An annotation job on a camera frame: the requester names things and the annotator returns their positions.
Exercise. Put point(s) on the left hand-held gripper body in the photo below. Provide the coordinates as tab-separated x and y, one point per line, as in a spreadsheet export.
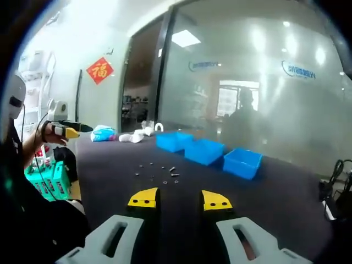
59	110

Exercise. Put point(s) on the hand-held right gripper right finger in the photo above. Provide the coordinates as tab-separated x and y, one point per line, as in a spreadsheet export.
264	244

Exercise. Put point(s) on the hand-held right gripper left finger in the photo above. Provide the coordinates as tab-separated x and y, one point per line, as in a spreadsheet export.
96	244

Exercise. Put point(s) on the blue plastic bin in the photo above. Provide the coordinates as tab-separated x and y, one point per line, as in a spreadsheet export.
170	143
239	167
203	152

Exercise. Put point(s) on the screws nuts and washers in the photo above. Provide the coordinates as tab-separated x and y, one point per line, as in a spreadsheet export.
172	169

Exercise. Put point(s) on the person's left hand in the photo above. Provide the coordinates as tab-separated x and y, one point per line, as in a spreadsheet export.
56	137

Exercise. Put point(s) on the blue and white tissue pack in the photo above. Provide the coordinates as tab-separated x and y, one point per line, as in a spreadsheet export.
101	133

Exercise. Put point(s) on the black bag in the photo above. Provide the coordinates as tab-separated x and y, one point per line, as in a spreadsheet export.
66	162

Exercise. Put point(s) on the white shelf rack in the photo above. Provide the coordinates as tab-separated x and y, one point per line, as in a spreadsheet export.
41	82

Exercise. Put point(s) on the green plastic crate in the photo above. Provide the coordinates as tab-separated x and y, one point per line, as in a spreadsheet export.
59	178

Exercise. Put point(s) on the white chest-worn device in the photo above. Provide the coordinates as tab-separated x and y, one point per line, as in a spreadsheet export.
15	90

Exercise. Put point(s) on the white rounded object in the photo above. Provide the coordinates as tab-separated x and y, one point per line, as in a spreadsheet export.
145	131
127	138

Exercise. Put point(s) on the clear glass cup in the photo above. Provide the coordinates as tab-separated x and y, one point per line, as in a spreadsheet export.
147	124

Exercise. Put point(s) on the operator with white headset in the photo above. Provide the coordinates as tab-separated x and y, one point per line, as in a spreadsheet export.
27	220

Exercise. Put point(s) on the white arched object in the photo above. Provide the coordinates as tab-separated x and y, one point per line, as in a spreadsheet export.
155	127

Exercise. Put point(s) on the square ceiling light panel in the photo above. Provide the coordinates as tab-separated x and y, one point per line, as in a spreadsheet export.
185	37

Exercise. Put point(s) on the black wall strip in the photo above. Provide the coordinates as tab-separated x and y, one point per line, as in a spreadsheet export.
79	93

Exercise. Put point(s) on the red diamond wall decoration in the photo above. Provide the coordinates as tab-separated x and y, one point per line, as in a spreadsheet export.
99	70

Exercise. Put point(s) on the dark door frame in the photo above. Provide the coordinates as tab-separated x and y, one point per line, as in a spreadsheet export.
162	82

